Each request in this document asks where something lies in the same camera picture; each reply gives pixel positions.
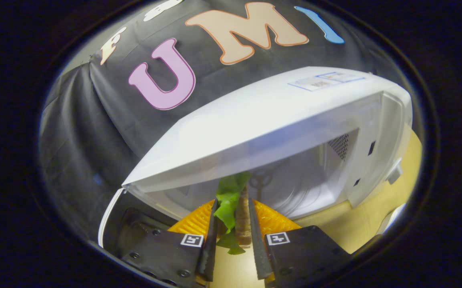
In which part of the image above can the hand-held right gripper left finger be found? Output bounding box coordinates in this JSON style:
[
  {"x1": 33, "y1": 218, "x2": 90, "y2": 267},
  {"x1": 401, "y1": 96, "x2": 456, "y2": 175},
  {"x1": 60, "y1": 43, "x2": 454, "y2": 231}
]
[{"x1": 120, "y1": 199, "x2": 220, "y2": 288}]

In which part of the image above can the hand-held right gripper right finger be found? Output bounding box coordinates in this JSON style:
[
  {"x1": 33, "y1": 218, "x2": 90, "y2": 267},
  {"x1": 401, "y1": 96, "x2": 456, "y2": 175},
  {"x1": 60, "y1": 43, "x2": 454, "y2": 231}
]
[{"x1": 248, "y1": 198, "x2": 354, "y2": 288}]

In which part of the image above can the lettuce sandwich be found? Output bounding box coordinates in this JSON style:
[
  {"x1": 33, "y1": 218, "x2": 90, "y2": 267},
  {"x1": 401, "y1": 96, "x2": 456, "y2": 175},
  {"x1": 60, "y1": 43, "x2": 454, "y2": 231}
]
[{"x1": 214, "y1": 171, "x2": 253, "y2": 256}]

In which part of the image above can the white microwave oven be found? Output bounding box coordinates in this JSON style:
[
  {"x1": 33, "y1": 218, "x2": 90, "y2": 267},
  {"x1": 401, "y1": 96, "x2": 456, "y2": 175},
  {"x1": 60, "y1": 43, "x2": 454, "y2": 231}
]
[{"x1": 98, "y1": 66, "x2": 413, "y2": 248}]

